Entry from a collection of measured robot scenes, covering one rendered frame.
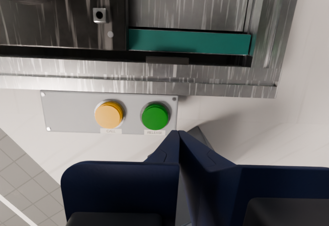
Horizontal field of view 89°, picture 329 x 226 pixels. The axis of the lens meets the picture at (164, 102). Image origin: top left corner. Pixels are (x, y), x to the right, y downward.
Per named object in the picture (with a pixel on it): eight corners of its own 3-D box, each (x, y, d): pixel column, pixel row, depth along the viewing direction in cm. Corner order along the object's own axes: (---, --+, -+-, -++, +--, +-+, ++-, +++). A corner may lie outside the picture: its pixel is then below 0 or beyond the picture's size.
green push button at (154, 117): (167, 125, 28) (167, 131, 26) (142, 125, 27) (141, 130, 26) (168, 102, 26) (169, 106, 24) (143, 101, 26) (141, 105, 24)
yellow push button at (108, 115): (124, 124, 27) (121, 129, 25) (100, 123, 27) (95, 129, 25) (124, 100, 26) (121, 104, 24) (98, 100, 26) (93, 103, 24)
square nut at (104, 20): (108, 24, 21) (106, 22, 21) (96, 23, 21) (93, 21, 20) (108, 10, 21) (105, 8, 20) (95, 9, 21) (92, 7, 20)
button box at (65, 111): (173, 122, 33) (176, 137, 27) (65, 118, 32) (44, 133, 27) (176, 87, 31) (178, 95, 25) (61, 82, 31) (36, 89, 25)
